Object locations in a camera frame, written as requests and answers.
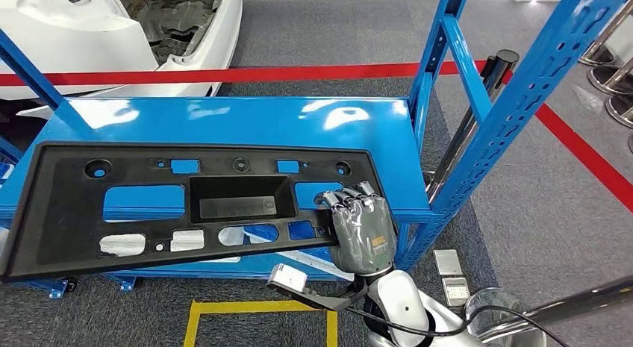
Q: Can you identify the silver floor socket plate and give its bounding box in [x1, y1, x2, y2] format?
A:
[441, 277, 471, 307]
[433, 249, 464, 277]

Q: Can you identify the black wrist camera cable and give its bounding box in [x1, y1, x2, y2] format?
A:
[345, 304, 570, 347]

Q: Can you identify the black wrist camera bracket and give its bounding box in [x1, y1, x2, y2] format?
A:
[266, 280, 369, 312]

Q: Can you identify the white car body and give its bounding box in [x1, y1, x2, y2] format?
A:
[0, 0, 244, 119]

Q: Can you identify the yellow tape square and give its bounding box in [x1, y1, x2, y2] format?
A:
[183, 298, 339, 347]

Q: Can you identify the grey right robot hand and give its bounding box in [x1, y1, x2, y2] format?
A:
[316, 180, 399, 277]

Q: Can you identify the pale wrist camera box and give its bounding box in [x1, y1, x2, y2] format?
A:
[269, 263, 308, 294]

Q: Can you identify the clear plastic wrapper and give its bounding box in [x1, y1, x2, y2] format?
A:
[573, 84, 605, 114]

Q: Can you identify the black plastic panel with cutouts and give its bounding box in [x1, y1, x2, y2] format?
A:
[0, 142, 392, 284]

